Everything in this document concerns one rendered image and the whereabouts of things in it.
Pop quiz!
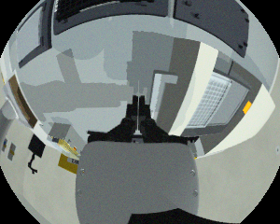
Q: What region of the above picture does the yellow open-top bin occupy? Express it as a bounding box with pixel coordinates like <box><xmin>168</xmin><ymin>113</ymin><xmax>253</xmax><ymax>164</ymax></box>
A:
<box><xmin>58</xmin><ymin>154</ymin><xmax>79</xmax><ymax>174</ymax></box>

